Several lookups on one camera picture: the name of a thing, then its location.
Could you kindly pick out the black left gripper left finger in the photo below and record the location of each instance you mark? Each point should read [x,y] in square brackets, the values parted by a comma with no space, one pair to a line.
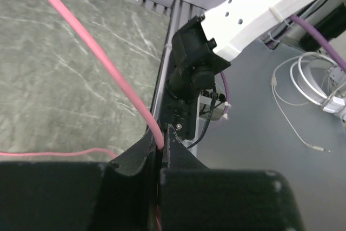
[117,195]

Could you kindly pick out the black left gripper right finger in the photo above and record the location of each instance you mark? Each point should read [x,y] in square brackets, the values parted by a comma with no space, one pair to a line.
[195,197]

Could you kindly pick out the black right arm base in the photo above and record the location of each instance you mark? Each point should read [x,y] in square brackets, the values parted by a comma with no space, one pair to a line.
[179,113]

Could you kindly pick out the aluminium front rail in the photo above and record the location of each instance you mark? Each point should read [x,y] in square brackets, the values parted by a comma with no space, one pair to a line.
[181,13]

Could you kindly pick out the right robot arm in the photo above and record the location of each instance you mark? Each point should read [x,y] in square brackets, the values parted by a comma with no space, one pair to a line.
[208,43]

